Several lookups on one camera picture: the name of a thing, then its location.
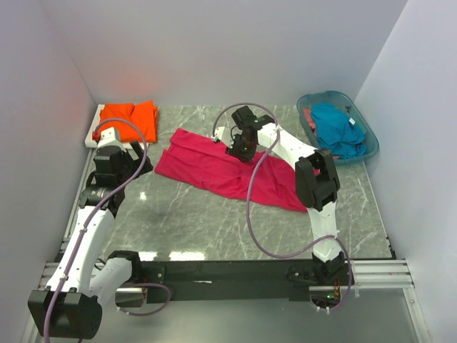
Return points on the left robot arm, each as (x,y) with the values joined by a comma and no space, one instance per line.
(72,302)

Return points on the orange folded t shirt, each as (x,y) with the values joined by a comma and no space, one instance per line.
(143,116)

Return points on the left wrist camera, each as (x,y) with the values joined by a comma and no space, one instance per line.
(107,137)

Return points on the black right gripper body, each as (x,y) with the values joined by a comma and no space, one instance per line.
(242,150)

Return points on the aluminium frame rail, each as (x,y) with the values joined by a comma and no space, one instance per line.
(381,274)

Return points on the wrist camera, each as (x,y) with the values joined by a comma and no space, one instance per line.
(107,137)
(223,134)

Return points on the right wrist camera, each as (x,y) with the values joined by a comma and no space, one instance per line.
(223,134)

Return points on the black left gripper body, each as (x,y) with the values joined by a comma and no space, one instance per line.
(131,166)

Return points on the white foam pad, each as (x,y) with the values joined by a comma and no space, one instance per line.
(90,143)

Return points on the salmon t shirt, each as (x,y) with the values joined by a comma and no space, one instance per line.
(311,123)

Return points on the blue t shirt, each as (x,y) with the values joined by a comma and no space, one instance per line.
(336,133)

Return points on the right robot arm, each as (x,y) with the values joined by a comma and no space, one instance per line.
(315,178)

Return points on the pink t shirt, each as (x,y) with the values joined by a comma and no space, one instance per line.
(196,160)

